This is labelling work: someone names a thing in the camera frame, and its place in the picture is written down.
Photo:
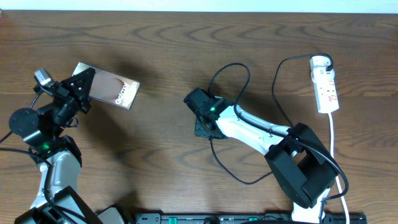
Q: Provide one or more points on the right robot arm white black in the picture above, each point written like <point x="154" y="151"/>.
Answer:
<point x="298" y="160"/>

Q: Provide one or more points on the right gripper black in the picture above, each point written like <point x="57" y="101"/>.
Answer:
<point x="199" y="129"/>

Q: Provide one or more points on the white power strip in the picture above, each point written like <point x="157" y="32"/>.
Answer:
<point x="325" y="90"/>

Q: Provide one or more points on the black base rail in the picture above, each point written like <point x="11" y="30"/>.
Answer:
<point x="156" y="218"/>

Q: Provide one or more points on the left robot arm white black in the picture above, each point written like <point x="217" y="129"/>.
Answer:
<point x="57" y="156"/>

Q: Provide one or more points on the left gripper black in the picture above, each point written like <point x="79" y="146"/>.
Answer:
<point x="66" y="94"/>

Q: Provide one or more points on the white charger adapter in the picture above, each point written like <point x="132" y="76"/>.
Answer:
<point x="321" y="64"/>

